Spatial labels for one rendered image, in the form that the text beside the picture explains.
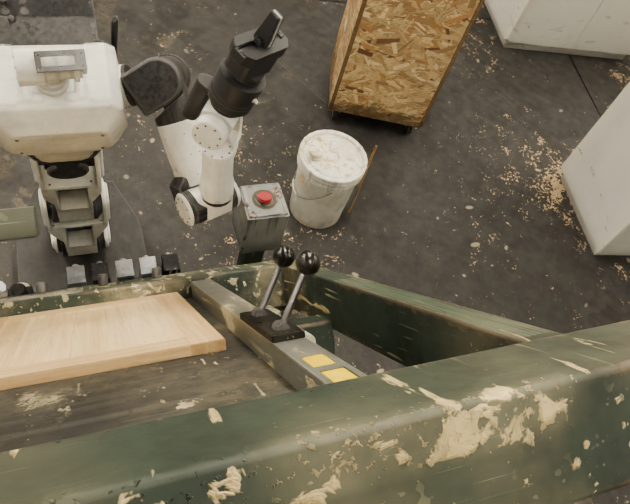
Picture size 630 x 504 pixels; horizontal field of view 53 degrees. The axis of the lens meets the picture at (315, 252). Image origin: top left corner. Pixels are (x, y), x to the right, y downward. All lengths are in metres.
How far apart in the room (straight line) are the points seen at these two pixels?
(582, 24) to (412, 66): 1.62
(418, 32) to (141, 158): 1.38
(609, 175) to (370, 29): 1.35
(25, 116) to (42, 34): 0.17
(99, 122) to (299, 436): 1.05
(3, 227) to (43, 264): 2.07
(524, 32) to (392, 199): 1.65
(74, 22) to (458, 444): 1.19
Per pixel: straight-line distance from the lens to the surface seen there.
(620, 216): 3.28
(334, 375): 0.72
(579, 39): 4.54
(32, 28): 1.43
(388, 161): 3.27
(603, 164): 3.40
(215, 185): 1.33
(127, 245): 2.53
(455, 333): 0.90
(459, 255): 3.05
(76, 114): 1.36
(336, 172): 2.63
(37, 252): 2.54
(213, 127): 1.19
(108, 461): 0.43
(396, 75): 3.14
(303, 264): 0.91
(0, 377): 1.03
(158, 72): 1.37
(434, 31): 3.00
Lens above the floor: 2.27
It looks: 54 degrees down
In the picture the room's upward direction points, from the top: 21 degrees clockwise
